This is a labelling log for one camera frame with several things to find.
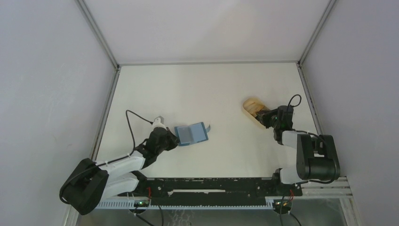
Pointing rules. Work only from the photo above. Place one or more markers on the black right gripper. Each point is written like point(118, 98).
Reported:
point(264, 116)

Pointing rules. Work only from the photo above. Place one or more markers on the beige oval tray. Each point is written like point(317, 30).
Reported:
point(251, 106)

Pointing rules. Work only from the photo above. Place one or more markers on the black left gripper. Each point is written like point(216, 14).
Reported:
point(173, 140)

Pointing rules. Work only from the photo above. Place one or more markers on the aluminium frame rails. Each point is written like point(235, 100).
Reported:
point(320, 205)

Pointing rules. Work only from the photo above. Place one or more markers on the white cable duct strip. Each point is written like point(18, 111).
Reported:
point(145, 204)

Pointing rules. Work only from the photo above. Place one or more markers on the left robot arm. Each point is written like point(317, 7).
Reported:
point(92, 182)

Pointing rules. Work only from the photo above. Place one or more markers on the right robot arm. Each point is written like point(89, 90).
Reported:
point(316, 159)

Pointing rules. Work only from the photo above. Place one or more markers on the blue leather card holder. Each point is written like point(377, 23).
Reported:
point(192, 134)

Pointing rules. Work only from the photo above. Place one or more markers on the orange credit card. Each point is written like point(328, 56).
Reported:
point(258, 108)

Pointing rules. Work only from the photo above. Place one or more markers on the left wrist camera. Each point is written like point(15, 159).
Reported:
point(158, 122)

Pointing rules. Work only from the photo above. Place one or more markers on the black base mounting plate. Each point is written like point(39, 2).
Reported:
point(213, 190)

